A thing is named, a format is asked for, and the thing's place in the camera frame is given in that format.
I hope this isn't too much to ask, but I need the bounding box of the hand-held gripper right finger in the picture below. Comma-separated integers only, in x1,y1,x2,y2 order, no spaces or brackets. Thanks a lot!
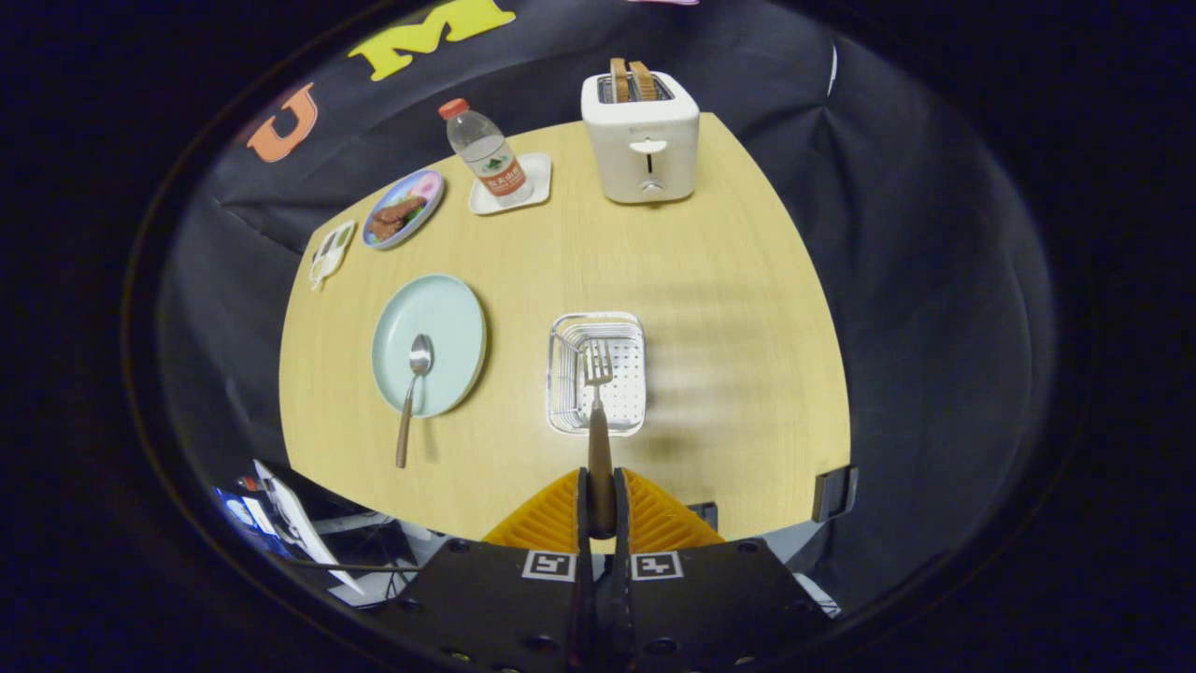
598,467,837,673

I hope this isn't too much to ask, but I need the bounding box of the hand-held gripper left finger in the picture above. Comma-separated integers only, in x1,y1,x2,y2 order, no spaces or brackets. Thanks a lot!
369,467,599,673

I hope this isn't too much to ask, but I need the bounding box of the fork with wooden handle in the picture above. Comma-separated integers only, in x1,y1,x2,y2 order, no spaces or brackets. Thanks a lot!
584,338,619,540

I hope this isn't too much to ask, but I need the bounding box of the spoon with wooden handle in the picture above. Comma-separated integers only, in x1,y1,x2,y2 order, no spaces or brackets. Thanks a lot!
394,334,434,469

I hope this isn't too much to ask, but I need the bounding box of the light green plate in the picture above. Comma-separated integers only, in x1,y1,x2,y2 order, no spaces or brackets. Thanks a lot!
371,273,489,419

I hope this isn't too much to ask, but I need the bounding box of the white flat board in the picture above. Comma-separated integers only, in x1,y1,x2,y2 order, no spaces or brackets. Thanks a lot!
252,458,365,594

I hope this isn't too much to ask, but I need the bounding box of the blue packet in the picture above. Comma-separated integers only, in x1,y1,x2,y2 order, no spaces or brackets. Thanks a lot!
213,486,281,552

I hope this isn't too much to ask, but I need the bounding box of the white square coaster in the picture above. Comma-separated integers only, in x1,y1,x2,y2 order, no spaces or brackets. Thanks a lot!
468,152,553,217

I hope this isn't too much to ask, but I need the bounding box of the small white sauce tray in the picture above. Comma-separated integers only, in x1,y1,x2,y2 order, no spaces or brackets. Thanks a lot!
309,220,357,291

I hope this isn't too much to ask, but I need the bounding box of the patterned plate with food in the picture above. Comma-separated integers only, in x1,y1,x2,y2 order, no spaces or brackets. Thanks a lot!
362,169,446,251

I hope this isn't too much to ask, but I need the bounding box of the clear bottle with red cap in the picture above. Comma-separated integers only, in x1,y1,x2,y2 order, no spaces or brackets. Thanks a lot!
438,97,534,208

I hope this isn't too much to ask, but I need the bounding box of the white toaster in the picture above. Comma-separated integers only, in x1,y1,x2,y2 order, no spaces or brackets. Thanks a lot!
580,70,701,205

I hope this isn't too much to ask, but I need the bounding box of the black backdrop cloth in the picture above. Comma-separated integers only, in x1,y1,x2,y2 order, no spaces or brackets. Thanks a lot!
159,0,1057,618

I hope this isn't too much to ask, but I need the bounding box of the metal wire basket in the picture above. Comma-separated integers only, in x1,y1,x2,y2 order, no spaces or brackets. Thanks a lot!
546,311,648,437

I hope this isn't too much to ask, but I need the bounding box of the thin black cable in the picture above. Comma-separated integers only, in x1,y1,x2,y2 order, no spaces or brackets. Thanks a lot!
271,556,421,573

